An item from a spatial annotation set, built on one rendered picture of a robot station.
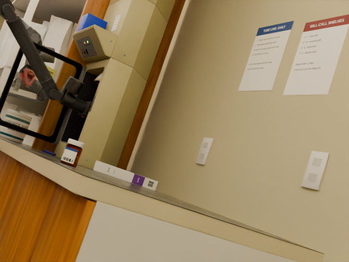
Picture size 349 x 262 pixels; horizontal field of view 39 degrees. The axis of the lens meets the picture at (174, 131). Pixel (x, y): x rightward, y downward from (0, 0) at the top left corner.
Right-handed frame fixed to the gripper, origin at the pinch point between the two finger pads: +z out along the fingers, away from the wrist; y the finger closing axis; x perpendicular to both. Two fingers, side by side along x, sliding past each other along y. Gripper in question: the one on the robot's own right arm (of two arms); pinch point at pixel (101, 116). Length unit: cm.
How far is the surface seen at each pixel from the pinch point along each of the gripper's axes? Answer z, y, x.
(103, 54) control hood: -14.8, -12.4, -22.3
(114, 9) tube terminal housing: -14, 5, -49
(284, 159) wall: 33, -89, -2
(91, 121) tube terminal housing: -8.0, -14.6, 5.6
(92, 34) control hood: -22.1, -9.8, -28.6
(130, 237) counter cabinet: -23, -118, 37
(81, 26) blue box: -23.8, 7.6, -34.4
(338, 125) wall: 31, -108, -14
